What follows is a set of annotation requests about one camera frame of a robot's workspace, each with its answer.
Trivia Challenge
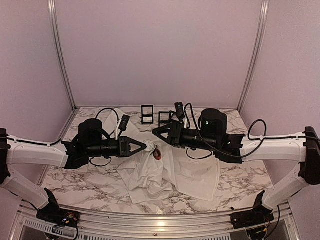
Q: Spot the right aluminium corner post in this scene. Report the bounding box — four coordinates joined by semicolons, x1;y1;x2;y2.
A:
237;0;270;113

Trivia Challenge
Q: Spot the black display frame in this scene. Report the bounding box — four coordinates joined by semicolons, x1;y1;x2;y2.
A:
141;105;154;125
158;111;171;126
169;110;179;123

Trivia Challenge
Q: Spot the black display frame left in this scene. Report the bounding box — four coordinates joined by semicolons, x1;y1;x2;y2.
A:
141;105;154;125

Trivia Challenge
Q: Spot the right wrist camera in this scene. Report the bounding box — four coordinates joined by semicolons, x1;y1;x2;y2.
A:
174;102;190;129

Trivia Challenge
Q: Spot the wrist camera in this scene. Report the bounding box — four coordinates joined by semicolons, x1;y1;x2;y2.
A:
174;102;190;129
114;114;130;140

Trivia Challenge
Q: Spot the left aluminium corner post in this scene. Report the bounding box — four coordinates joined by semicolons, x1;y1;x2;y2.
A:
48;0;77;112

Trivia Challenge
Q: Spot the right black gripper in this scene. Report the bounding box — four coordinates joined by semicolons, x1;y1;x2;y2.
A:
152;122;219;152

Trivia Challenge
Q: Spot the red round brooch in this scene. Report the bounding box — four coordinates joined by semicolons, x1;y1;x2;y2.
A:
152;148;162;161

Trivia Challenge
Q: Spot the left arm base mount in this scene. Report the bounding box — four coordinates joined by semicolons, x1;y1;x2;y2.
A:
36;188;80;228

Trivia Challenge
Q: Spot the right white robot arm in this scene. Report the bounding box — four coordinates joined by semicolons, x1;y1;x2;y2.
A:
152;108;320;224

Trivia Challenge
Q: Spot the black display frame right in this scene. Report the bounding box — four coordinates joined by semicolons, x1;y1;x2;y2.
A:
169;110;179;123

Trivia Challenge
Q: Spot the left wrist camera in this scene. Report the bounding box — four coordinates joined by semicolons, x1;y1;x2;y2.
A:
114;114;130;140

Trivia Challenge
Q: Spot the aluminium front rail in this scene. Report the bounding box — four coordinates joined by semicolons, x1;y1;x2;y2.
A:
8;201;301;240

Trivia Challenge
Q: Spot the green round brooch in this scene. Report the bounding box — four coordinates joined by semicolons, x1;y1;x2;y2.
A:
143;140;157;154

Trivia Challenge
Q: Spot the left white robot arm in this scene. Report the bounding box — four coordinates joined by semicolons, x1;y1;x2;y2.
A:
0;115;147;223

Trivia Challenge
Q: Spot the white button shirt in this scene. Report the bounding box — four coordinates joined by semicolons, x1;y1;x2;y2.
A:
111;122;220;204

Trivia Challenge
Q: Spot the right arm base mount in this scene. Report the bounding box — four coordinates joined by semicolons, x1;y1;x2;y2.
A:
230;190;275;229

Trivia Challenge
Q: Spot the black display frame middle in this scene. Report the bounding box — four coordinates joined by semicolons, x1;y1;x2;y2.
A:
158;111;171;126

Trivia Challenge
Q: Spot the aluminium corner post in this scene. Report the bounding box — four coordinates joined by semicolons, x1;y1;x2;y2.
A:
237;0;270;113
48;0;77;112

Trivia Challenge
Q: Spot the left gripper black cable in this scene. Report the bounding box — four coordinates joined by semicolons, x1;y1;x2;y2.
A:
88;107;120;167

